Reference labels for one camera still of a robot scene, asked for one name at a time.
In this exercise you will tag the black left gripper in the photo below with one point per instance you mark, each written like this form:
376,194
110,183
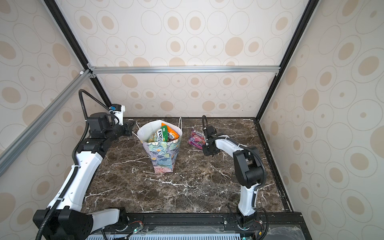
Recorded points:
129,128

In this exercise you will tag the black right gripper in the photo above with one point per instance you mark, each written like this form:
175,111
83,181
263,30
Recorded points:
206,153

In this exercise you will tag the purple pink snack bag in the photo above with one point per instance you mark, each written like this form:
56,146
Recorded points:
197,139

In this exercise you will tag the orange snack bag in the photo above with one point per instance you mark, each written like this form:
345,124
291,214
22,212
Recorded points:
172,135

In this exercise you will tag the floral paper bag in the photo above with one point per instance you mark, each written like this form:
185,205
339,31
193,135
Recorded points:
162,154

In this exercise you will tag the green spring tea snack bag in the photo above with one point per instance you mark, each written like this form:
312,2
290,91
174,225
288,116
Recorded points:
161,135

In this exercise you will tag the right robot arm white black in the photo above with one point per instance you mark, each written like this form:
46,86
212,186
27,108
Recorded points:
249,168

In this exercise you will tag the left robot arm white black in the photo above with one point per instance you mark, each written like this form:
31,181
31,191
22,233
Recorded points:
87,156

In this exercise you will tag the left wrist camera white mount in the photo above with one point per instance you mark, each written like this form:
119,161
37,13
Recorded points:
118,111

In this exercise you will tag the silver aluminium rail back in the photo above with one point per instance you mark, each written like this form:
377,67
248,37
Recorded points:
185,70

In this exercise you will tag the silver aluminium rail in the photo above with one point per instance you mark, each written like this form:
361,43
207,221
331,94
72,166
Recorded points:
185,70
26,137

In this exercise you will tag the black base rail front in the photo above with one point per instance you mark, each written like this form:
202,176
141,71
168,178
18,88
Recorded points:
192,223

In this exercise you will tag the silver aluminium rail left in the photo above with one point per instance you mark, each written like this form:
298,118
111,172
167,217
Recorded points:
26,137

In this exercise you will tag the black corner frame post left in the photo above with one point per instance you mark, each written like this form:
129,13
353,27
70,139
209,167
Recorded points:
59,18

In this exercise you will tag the black corner frame post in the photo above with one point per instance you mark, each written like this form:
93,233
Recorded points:
59,18
298,33

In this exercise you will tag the black corner frame post right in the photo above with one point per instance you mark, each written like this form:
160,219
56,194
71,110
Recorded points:
298,33

